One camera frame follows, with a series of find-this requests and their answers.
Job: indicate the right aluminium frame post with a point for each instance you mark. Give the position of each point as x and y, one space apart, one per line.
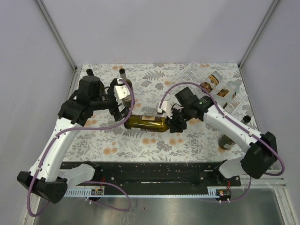
263 24

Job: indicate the aluminium corner frame post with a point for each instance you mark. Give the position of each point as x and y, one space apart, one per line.
48 19

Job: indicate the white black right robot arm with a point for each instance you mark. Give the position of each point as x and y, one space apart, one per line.
260 149

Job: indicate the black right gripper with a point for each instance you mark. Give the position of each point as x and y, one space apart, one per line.
175 127

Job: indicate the floral patterned table mat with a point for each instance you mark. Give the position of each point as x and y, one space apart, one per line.
199 142

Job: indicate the grey slotted cable duct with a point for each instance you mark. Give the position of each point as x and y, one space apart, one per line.
145 190

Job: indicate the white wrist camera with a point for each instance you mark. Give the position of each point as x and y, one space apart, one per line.
164 108
122 95

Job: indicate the green bottle black neck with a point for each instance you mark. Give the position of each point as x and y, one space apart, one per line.
89 72

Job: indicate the clear acrylic wine rack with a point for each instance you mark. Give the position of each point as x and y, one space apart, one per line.
223 82

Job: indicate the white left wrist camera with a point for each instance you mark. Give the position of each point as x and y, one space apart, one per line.
122 95

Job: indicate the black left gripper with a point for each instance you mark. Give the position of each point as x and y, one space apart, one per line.
118 114

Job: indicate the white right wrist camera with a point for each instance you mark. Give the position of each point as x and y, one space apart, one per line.
164 108

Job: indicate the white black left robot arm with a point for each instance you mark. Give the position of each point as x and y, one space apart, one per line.
44 178

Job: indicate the clear square liquor bottle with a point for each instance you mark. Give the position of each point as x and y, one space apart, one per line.
210 83

